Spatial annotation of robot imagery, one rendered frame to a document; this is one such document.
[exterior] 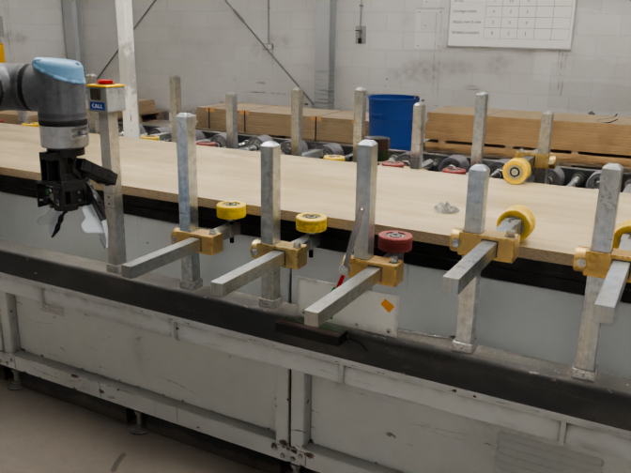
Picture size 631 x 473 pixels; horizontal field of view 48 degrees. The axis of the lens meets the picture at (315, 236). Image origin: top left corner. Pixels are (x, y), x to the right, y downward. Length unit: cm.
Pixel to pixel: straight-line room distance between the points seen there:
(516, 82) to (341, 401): 697
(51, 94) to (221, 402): 126
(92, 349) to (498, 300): 149
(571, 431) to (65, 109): 121
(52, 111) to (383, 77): 794
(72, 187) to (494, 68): 762
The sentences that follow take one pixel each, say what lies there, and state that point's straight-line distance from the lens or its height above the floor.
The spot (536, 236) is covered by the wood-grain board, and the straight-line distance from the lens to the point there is 176.
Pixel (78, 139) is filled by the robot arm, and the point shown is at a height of 116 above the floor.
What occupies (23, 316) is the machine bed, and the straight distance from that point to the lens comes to 287.
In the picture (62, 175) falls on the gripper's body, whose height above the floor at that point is 109.
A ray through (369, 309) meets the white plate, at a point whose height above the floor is 76.
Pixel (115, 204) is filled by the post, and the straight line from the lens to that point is 201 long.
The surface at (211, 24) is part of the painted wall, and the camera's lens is 1041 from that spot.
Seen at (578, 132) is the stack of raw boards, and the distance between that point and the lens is 736.
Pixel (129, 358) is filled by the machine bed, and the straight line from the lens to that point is 253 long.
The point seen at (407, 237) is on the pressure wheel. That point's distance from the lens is 165.
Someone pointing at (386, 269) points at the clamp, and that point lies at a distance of 157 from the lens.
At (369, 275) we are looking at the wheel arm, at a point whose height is 86.
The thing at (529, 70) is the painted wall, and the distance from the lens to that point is 870.
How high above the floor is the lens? 137
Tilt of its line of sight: 17 degrees down
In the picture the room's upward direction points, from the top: 1 degrees clockwise
